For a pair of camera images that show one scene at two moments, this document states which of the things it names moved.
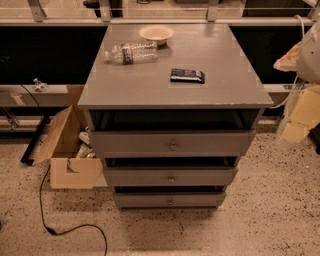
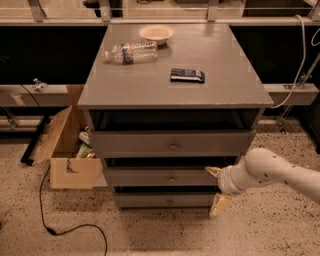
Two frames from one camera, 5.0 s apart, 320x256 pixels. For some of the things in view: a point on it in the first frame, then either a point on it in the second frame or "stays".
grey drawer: [171, 176] stays
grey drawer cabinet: [170, 108] stays
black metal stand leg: [26, 157] stays
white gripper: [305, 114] to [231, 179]
